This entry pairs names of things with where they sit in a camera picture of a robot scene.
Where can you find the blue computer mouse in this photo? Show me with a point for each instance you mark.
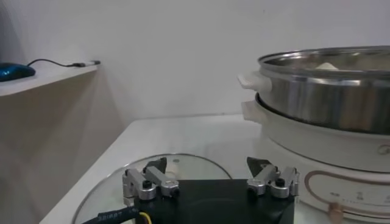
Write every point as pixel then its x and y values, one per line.
pixel 13 71

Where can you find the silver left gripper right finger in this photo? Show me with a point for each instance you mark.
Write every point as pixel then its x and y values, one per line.
pixel 265 181

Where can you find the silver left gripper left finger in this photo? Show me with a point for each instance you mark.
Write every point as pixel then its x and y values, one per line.
pixel 146 182

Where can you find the round glass pot lid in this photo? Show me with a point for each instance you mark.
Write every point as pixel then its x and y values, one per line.
pixel 106 198

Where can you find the white steamed baozi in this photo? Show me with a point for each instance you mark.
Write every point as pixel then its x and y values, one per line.
pixel 327 66

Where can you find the white side desk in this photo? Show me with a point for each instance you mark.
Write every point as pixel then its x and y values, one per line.
pixel 45 121

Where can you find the stainless steel steamer basket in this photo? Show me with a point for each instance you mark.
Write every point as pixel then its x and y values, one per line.
pixel 320 100

